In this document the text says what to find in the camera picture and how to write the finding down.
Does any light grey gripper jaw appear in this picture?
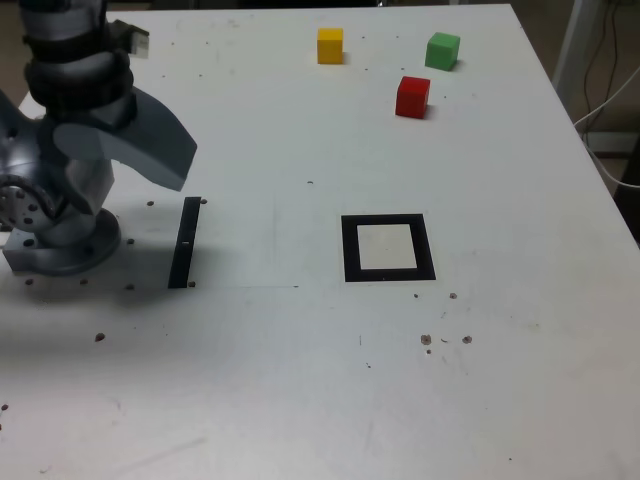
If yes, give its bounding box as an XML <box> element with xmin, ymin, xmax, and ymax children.
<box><xmin>51</xmin><ymin>87</ymin><xmax>200</xmax><ymax>193</ymax></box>

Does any white metal post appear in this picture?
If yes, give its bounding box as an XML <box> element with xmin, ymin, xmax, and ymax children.
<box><xmin>551</xmin><ymin>0</ymin><xmax>604</xmax><ymax>119</ymax></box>

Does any white cable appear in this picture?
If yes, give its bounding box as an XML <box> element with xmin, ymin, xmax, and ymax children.
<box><xmin>573</xmin><ymin>64</ymin><xmax>640</xmax><ymax>190</ymax></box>

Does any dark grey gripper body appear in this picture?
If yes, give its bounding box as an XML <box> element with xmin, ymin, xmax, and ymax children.
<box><xmin>94</xmin><ymin>93</ymin><xmax>139</xmax><ymax>129</ymax></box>

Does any black tape strip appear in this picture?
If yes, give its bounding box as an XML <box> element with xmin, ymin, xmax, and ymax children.
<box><xmin>167</xmin><ymin>196</ymin><xmax>202</xmax><ymax>290</ymax></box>

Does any black cable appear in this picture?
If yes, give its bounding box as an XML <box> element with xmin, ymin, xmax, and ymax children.
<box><xmin>595</xmin><ymin>0</ymin><xmax>622</xmax><ymax>119</ymax></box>

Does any red cube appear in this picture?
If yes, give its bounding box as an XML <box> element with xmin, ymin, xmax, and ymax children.
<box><xmin>394</xmin><ymin>75</ymin><xmax>432</xmax><ymax>120</ymax></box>

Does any green cube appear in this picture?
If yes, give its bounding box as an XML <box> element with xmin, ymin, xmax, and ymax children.
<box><xmin>424</xmin><ymin>31</ymin><xmax>461</xmax><ymax>72</ymax></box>

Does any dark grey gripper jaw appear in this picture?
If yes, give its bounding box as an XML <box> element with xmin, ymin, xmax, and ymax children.
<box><xmin>37</xmin><ymin>117</ymin><xmax>70</xmax><ymax>172</ymax></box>

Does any yellow cube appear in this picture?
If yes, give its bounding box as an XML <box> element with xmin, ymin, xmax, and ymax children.
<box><xmin>316</xmin><ymin>27</ymin><xmax>345</xmax><ymax>66</ymax></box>

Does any black tape square outline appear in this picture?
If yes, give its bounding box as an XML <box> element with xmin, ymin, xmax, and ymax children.
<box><xmin>340</xmin><ymin>213</ymin><xmax>437</xmax><ymax>284</ymax></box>

